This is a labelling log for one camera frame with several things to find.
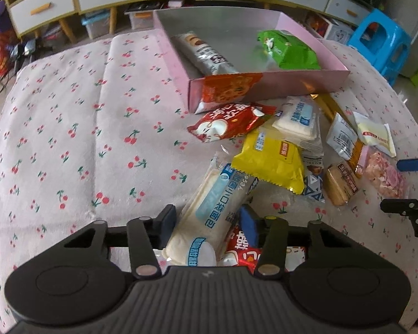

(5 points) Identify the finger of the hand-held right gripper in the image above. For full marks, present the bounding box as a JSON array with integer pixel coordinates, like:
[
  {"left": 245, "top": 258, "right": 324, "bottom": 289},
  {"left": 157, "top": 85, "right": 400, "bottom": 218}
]
[
  {"left": 396, "top": 149, "right": 418, "bottom": 172},
  {"left": 380, "top": 195, "right": 418, "bottom": 239}
]

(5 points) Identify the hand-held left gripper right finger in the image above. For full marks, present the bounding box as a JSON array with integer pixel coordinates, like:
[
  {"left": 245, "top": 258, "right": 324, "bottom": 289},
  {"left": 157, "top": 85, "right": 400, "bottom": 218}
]
[{"left": 239, "top": 205, "right": 352, "bottom": 275}]

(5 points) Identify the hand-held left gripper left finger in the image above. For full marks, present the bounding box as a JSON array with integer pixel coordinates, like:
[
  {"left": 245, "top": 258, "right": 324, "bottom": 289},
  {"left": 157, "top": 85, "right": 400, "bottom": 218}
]
[{"left": 61, "top": 205, "right": 178, "bottom": 279}]

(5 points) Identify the long white bread packet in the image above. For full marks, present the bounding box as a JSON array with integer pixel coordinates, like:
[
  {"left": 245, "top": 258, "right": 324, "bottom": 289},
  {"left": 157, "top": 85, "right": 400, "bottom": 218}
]
[{"left": 161, "top": 151, "right": 260, "bottom": 268}]

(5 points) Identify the cream white small packet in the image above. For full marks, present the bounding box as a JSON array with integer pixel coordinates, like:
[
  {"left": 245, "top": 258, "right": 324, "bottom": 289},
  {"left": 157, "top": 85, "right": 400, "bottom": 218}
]
[{"left": 352, "top": 111, "right": 397, "bottom": 158}]

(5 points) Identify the yellow snack packet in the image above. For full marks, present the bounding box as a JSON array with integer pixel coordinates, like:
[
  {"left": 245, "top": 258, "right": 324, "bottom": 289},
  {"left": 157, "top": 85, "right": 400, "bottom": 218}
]
[{"left": 232, "top": 129, "right": 305, "bottom": 195}]

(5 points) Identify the red strawberry snack packet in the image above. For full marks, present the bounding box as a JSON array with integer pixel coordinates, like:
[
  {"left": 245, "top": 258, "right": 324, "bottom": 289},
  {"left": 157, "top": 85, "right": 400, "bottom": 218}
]
[
  {"left": 219, "top": 223, "right": 307, "bottom": 275},
  {"left": 187, "top": 102, "right": 277, "bottom": 144}
]

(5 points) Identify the small white bread packet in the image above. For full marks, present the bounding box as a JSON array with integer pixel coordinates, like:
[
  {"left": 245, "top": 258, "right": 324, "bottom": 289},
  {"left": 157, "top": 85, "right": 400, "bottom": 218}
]
[{"left": 272, "top": 95, "right": 324, "bottom": 147}]

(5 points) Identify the orange snack packet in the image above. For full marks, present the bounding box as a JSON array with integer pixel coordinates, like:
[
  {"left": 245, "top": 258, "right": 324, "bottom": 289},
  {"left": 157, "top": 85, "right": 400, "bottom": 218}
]
[{"left": 195, "top": 72, "right": 263, "bottom": 114}]

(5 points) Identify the pink cardboard box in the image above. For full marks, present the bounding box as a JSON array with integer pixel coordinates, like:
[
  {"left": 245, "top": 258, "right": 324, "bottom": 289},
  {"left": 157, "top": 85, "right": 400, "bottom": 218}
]
[{"left": 152, "top": 6, "right": 351, "bottom": 114}]

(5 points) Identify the pink candy packet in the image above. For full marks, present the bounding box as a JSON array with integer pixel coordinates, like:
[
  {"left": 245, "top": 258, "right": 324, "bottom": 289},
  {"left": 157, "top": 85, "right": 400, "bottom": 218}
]
[{"left": 357, "top": 145, "right": 408, "bottom": 199}]

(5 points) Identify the brown cake packet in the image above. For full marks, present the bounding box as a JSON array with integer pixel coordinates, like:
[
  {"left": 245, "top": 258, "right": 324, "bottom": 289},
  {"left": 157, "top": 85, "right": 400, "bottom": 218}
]
[{"left": 325, "top": 162, "right": 360, "bottom": 207}]

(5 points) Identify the white and blue packet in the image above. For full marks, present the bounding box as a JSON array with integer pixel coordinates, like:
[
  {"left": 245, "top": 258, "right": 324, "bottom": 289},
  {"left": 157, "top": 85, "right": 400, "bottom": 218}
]
[{"left": 325, "top": 112, "right": 359, "bottom": 161}]

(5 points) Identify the long gold packet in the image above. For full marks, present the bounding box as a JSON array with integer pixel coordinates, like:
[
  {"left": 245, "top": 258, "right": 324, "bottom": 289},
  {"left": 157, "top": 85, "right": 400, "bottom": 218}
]
[{"left": 308, "top": 92, "right": 366, "bottom": 179}]

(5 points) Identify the cherry print blanket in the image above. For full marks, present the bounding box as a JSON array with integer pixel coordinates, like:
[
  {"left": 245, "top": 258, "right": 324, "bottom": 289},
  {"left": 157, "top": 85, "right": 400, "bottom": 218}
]
[{"left": 0, "top": 31, "right": 418, "bottom": 334}]

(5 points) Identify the grey refrigerator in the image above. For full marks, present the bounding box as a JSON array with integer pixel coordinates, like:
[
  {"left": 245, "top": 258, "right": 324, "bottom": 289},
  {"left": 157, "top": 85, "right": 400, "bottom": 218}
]
[{"left": 387, "top": 0, "right": 418, "bottom": 77}]

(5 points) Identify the blue plastic stool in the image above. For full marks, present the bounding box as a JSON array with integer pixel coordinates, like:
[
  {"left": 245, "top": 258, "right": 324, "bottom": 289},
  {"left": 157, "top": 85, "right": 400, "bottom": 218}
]
[{"left": 347, "top": 8, "right": 412, "bottom": 86}]

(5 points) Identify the white printed toy box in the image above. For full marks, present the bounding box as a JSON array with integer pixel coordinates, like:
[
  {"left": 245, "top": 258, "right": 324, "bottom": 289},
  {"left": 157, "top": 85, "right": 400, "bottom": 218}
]
[{"left": 325, "top": 19, "right": 356, "bottom": 44}]

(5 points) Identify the small white cabinet drawer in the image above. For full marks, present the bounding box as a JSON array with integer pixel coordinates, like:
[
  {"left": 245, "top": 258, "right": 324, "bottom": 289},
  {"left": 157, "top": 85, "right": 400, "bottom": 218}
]
[{"left": 325, "top": 0, "right": 371, "bottom": 25}]

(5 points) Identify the green snack packet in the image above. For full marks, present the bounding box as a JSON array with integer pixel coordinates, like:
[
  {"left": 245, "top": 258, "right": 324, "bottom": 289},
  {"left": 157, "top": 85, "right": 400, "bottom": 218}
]
[{"left": 257, "top": 29, "right": 322, "bottom": 71}]

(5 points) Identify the grey cookie packet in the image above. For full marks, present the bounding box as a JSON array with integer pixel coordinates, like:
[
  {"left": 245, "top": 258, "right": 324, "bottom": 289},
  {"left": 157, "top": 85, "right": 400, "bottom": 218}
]
[{"left": 176, "top": 32, "right": 239, "bottom": 76}]

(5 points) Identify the clear plastic storage box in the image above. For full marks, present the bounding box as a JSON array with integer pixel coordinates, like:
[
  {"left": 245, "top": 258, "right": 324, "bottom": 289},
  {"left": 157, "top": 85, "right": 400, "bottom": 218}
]
[{"left": 125, "top": 7, "right": 155, "bottom": 30}]

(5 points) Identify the blue-lidded plastic storage box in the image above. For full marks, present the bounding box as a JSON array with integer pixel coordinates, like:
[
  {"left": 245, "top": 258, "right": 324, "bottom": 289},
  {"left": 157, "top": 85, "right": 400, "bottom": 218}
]
[{"left": 82, "top": 10, "right": 112, "bottom": 39}]

